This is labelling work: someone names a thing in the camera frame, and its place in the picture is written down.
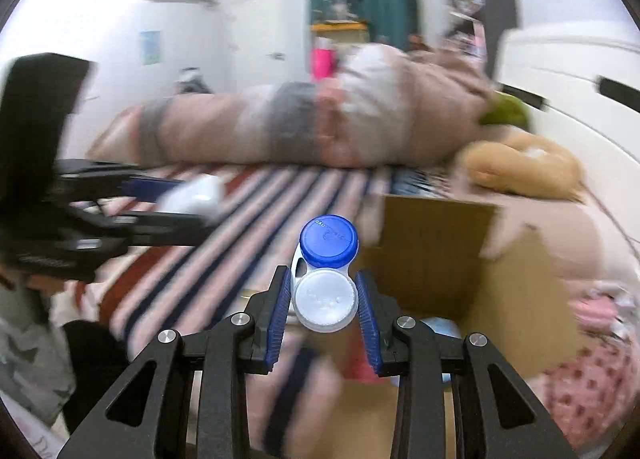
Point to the white wardrobe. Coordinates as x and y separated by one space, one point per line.
570 84

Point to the green plush toy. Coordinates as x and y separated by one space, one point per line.
505 111

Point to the pink grey rolled quilt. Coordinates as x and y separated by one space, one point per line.
300 114

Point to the blue wall poster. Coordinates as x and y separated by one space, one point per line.
149 47

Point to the beige pillow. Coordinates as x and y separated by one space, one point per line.
550 234

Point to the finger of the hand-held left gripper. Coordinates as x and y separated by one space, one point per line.
160 229
150 186

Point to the pink patterned cloth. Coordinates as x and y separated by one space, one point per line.
590 374

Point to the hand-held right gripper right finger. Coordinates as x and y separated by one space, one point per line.
368 324

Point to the brown cardboard box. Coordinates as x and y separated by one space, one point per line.
450 289

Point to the tan plush toy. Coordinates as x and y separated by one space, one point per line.
520 166

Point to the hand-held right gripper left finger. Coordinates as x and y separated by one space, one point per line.
279 319

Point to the blue white contact lens case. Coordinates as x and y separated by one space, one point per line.
325 275

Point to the striped bed sheet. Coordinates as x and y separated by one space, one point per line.
240 229

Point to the pink bottle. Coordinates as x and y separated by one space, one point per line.
322 59

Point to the small white container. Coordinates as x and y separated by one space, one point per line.
194 196

